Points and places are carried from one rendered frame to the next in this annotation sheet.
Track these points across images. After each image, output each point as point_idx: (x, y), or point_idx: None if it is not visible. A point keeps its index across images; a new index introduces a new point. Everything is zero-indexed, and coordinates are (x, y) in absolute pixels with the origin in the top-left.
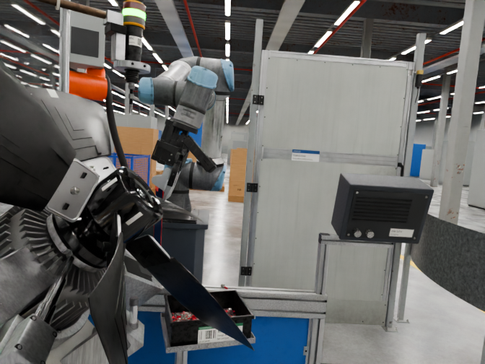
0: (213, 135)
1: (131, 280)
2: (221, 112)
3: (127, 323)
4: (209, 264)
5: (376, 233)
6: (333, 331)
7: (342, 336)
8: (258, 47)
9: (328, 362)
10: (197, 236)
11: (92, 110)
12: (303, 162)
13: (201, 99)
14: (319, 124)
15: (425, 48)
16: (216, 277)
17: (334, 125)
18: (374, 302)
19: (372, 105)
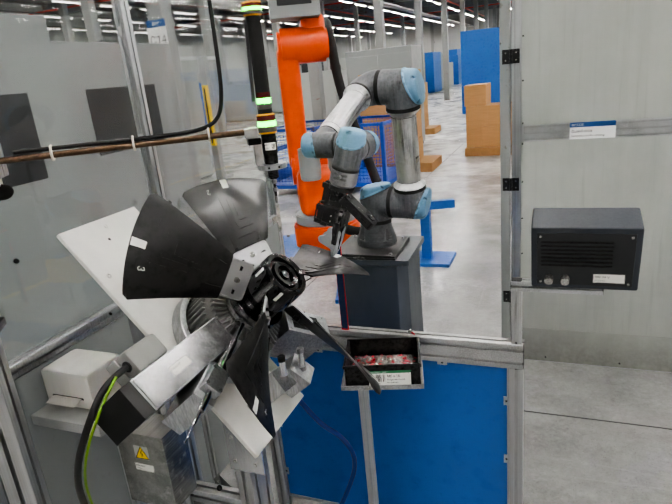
0: (406, 158)
1: (298, 333)
2: (411, 130)
3: (297, 366)
4: (483, 280)
5: (575, 279)
6: (647, 381)
7: (658, 388)
8: None
9: (620, 421)
10: (398, 273)
11: (254, 192)
12: (589, 141)
13: (350, 161)
14: (613, 78)
15: None
16: (488, 299)
17: (640, 75)
18: None
19: None
